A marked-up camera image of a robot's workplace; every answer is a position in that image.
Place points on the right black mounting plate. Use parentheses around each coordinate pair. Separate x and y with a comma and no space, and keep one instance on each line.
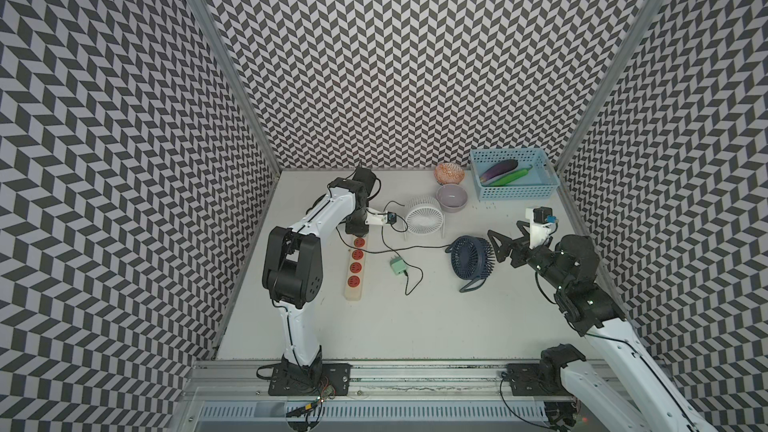
(541,379)

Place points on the green plug of white fan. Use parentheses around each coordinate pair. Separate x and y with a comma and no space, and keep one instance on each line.
(398,266)

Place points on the green toy cucumber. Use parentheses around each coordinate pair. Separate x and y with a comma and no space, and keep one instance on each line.
(506,179)

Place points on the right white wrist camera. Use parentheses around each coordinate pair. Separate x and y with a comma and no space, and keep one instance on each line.
(538,226)

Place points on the black mounting plate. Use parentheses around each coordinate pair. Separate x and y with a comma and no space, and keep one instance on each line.
(541,379)
(288,379)

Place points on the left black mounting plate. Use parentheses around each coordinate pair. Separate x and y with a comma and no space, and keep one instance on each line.
(288,379)

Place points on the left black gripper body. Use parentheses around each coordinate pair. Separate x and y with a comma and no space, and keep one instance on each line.
(355,222)

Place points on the light blue plastic basket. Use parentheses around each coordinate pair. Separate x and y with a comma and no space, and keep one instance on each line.
(541,182)

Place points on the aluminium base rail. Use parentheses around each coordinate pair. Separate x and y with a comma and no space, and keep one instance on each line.
(405,395)

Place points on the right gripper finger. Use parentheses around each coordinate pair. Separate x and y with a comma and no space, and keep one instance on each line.
(500,241)
(504,253)

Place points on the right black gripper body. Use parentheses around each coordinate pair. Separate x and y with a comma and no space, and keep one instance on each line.
(538,258)

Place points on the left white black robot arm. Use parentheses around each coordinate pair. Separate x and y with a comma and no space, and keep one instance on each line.
(293,267)

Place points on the lilac bowl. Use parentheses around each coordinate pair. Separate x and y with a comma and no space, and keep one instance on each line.
(452,197)

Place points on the white desk fan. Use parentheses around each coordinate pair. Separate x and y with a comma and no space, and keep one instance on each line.
(424,216)

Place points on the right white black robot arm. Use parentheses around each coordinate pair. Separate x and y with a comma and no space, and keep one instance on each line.
(651,402)

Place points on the purple toy eggplant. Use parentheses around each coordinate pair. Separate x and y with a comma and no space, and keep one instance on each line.
(499,169)

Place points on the navy blue desk fan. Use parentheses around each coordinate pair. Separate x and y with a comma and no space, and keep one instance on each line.
(472,259)

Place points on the beige red power strip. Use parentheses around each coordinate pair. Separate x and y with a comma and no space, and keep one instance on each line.
(355,269)

